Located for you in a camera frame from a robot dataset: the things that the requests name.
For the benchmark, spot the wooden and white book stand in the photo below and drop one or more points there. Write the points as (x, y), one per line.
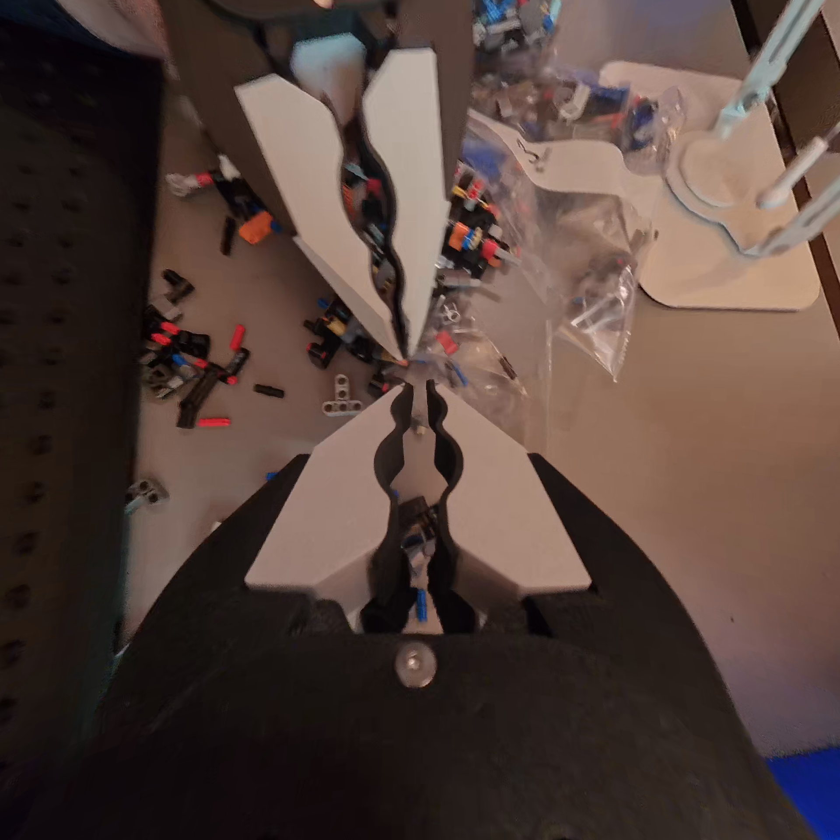
(722, 262)

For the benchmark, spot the light grey T-shaped lego beam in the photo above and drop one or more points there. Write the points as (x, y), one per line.
(341, 400)

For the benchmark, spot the person's left hand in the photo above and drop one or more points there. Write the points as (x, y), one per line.
(118, 23)

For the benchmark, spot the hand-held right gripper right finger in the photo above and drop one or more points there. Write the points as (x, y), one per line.
(518, 518)

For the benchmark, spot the large clear plastic bag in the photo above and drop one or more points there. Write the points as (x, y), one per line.
(577, 295)

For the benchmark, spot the blue lego pin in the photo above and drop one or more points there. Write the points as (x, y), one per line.
(421, 604)

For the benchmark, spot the black lego assembly yellow studs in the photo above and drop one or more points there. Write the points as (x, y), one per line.
(328, 341)

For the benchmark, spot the black lego joint assembly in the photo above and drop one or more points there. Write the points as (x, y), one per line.
(223, 190)

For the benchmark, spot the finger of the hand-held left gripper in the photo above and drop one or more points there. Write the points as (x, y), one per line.
(295, 164)
(420, 164)

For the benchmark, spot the blue plastic bin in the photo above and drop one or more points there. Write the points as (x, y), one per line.
(807, 800)

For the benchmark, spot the orange lego piece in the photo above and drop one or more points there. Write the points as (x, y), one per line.
(256, 228)

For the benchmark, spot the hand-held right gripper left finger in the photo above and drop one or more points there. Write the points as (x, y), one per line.
(315, 518)

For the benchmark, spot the grey lego connector assembly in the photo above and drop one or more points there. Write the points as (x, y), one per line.
(417, 525)

